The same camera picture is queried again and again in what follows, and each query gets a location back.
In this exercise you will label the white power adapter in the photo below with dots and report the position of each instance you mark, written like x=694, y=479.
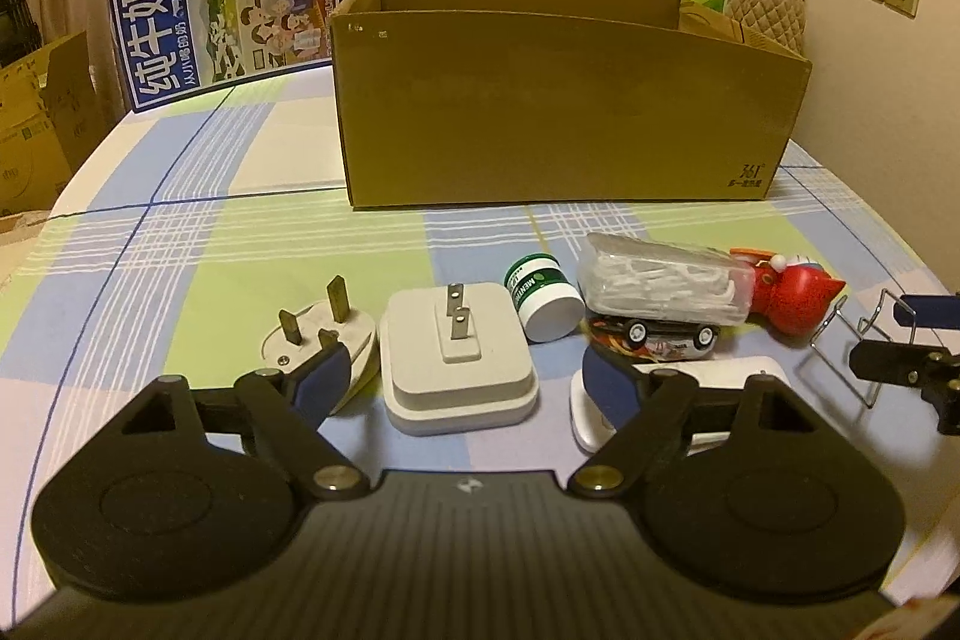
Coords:
x=457, y=377

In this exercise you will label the red toy figurine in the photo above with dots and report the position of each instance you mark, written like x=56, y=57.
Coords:
x=799, y=302

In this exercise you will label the white charger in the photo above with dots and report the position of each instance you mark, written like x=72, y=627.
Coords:
x=720, y=374

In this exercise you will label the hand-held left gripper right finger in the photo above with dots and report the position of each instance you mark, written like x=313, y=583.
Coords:
x=606, y=385

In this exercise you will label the white three-pin plug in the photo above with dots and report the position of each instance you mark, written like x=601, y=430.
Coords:
x=300, y=329

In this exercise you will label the green and white jar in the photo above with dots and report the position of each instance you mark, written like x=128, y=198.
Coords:
x=544, y=302

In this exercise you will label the brown cardboard carton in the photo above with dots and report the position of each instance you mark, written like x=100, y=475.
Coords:
x=45, y=115

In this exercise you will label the blue illustrated milk carton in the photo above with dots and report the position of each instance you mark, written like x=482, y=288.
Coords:
x=217, y=3

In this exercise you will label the cardboard box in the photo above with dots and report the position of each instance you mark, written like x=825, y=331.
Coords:
x=570, y=108

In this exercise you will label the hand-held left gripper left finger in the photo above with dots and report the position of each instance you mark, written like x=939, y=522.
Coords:
x=324, y=379

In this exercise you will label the quilted beige chair back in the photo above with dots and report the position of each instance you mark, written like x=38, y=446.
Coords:
x=765, y=3

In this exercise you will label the toy car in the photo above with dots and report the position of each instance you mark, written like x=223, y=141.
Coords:
x=660, y=336

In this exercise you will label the clear box of floss picks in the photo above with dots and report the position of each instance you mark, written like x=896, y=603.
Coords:
x=660, y=280

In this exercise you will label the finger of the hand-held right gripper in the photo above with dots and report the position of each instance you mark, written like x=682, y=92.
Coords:
x=896, y=366
x=930, y=310

